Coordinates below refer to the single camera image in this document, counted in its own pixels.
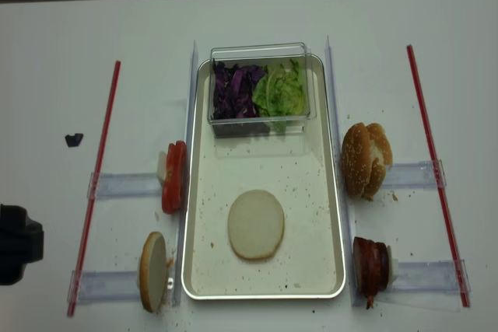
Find red boundary strip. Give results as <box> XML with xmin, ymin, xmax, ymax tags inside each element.
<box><xmin>406</xmin><ymin>44</ymin><xmax>471</xmax><ymax>308</ymax></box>
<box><xmin>66</xmin><ymin>61</ymin><xmax>121</xmax><ymax>318</ymax></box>

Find white right lower pusher block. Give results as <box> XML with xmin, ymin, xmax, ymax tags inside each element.
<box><xmin>388</xmin><ymin>258</ymin><xmax>399</xmax><ymax>285</ymax></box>

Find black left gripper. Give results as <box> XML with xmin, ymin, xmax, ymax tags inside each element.
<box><xmin>0</xmin><ymin>204</ymin><xmax>44</xmax><ymax>285</ymax></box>

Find green shredded lettuce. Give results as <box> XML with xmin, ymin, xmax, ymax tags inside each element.
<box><xmin>252</xmin><ymin>59</ymin><xmax>305</xmax><ymax>117</ymax></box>

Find metal baking tray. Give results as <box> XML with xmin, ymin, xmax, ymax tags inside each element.
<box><xmin>181</xmin><ymin>56</ymin><xmax>346</xmax><ymax>300</ymax></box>

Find purple cabbage scrap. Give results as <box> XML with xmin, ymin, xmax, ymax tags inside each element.
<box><xmin>65</xmin><ymin>133</ymin><xmax>84</xmax><ymax>148</ymax></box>

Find clear right upper rail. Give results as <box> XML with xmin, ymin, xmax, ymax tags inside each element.
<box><xmin>381</xmin><ymin>159</ymin><xmax>447</xmax><ymax>190</ymax></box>

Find purple shredded cabbage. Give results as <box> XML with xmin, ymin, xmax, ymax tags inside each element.
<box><xmin>212</xmin><ymin>62</ymin><xmax>266</xmax><ymax>120</ymax></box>

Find plain bun bottom standing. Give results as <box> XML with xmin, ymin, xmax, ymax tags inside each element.
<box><xmin>139</xmin><ymin>232</ymin><xmax>167</xmax><ymax>313</ymax></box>

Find sesame bun top inner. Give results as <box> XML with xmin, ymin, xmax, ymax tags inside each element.
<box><xmin>362</xmin><ymin>123</ymin><xmax>393</xmax><ymax>201</ymax></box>

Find sesame bun top outer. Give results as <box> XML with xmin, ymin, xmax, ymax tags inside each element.
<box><xmin>341</xmin><ymin>122</ymin><xmax>373</xmax><ymax>197</ymax></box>

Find clear plastic salad container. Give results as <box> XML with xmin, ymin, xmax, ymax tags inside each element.
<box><xmin>207</xmin><ymin>42</ymin><xmax>316</xmax><ymax>138</ymax></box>

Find clear left upper rail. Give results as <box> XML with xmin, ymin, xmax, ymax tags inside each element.
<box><xmin>86</xmin><ymin>173</ymin><xmax>162</xmax><ymax>200</ymax></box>

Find white pusher block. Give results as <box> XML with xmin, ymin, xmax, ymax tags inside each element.
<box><xmin>388</xmin><ymin>258</ymin><xmax>399</xmax><ymax>285</ymax></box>
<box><xmin>156</xmin><ymin>151</ymin><xmax>167</xmax><ymax>185</ymax></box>

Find clear left tray guide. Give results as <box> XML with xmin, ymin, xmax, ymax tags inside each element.
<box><xmin>170</xmin><ymin>41</ymin><xmax>198</xmax><ymax>307</ymax></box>

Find clear rail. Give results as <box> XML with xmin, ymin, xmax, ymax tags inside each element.
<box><xmin>381</xmin><ymin>159</ymin><xmax>447</xmax><ymax>190</ymax></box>
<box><xmin>86</xmin><ymin>173</ymin><xmax>162</xmax><ymax>200</ymax></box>
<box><xmin>386</xmin><ymin>260</ymin><xmax>471</xmax><ymax>294</ymax></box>
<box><xmin>67</xmin><ymin>271</ymin><xmax>141</xmax><ymax>304</ymax></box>

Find red right boundary strip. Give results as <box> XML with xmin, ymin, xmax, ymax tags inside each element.
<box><xmin>406</xmin><ymin>44</ymin><xmax>471</xmax><ymax>308</ymax></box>

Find plain bun bottom half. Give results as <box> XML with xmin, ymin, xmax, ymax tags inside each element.
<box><xmin>227</xmin><ymin>190</ymin><xmax>285</xmax><ymax>260</ymax></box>

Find sesame bun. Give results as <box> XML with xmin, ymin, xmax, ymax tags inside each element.
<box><xmin>362</xmin><ymin>123</ymin><xmax>393</xmax><ymax>201</ymax></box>
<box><xmin>341</xmin><ymin>122</ymin><xmax>373</xmax><ymax>197</ymax></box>

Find clear left lower rail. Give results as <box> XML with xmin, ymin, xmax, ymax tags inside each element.
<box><xmin>67</xmin><ymin>271</ymin><xmax>141</xmax><ymax>304</ymax></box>

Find red tomato slices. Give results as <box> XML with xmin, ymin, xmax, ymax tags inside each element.
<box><xmin>162</xmin><ymin>141</ymin><xmax>186</xmax><ymax>215</ymax></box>

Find white left upper pusher block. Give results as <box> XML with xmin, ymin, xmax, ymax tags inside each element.
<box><xmin>156</xmin><ymin>151</ymin><xmax>167</xmax><ymax>185</ymax></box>

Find red left boundary strip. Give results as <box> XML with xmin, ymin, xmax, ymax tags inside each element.
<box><xmin>66</xmin><ymin>61</ymin><xmax>121</xmax><ymax>318</ymax></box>

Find stack of meat slices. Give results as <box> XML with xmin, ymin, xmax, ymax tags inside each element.
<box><xmin>353</xmin><ymin>237</ymin><xmax>391</xmax><ymax>309</ymax></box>

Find clear right lower rail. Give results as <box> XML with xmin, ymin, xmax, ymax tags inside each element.
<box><xmin>386</xmin><ymin>260</ymin><xmax>471</xmax><ymax>294</ymax></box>

